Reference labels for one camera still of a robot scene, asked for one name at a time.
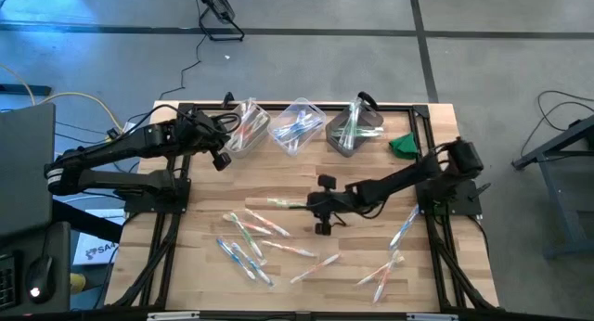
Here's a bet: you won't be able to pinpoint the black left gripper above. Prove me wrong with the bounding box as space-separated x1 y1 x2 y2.
178 109 239 172

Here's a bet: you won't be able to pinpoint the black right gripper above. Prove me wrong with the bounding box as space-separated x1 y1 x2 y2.
306 173 362 237

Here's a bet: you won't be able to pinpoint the green toothbrush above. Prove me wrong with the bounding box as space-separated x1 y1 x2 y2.
331 128 384 144
337 105 358 150
345 102 366 148
229 212 266 262
341 96 363 149
334 124 385 140
266 197 310 210

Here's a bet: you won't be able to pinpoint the beige plastic bin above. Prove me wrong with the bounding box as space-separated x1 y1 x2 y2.
222 97 272 159

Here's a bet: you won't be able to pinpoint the clear plastic bin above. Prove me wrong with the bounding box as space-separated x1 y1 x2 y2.
267 96 328 158

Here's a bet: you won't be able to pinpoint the grey plastic bin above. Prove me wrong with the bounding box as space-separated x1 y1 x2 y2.
324 100 385 159

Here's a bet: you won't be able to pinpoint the green cloth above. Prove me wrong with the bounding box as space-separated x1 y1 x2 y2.
388 132 420 161

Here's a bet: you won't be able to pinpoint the power strip with plugs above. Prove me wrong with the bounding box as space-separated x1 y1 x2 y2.
107 121 138 139

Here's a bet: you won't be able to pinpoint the black floor fan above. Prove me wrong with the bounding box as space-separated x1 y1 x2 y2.
188 0 246 43

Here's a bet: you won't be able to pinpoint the white cardboard box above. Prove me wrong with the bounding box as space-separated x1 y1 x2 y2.
71 208 124 266

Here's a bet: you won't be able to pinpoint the dark desk surface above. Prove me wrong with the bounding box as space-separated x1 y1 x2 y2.
0 221 71 315

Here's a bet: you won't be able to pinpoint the yellow object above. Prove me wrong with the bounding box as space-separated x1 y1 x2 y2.
69 272 89 294

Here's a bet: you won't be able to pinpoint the black floor bar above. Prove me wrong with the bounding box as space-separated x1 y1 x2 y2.
0 83 52 97

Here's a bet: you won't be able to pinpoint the black computer mouse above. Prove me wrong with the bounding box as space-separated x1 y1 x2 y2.
25 254 57 306

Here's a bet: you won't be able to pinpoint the grey metal cart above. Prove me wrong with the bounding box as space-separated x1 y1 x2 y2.
511 114 594 261

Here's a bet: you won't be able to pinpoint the backlit keyboard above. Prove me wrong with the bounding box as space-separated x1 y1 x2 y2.
0 251 22 313

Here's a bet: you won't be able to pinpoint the black fan cable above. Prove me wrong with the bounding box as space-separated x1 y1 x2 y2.
159 32 209 102

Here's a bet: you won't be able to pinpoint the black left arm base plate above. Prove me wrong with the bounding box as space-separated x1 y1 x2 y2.
123 179 192 215

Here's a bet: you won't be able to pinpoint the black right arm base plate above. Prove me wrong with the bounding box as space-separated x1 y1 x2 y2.
415 179 484 216

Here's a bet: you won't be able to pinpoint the yellow cable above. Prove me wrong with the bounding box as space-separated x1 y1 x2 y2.
0 63 125 159

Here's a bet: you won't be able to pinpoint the white bracket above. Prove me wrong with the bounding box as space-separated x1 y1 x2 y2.
407 313 459 321
147 311 200 321

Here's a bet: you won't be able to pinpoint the black floor cable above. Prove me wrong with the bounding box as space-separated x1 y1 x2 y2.
522 89 594 150

